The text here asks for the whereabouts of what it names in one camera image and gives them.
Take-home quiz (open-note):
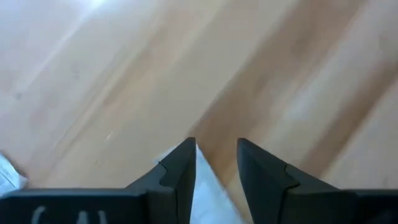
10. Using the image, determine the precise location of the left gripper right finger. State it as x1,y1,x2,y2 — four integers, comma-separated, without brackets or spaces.
236,138,398,224

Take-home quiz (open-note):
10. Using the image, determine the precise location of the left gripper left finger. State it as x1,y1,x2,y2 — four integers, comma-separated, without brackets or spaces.
0,136,198,224

